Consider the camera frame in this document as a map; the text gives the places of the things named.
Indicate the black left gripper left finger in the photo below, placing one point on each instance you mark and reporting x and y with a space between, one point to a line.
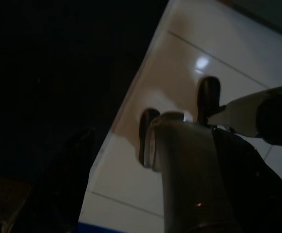
58 189

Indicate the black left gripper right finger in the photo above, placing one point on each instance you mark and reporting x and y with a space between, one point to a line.
247 189

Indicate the silver robot right leg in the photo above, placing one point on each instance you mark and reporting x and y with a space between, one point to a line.
240 116

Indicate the black robot left foot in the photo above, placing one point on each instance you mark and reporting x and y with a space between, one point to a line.
144 136

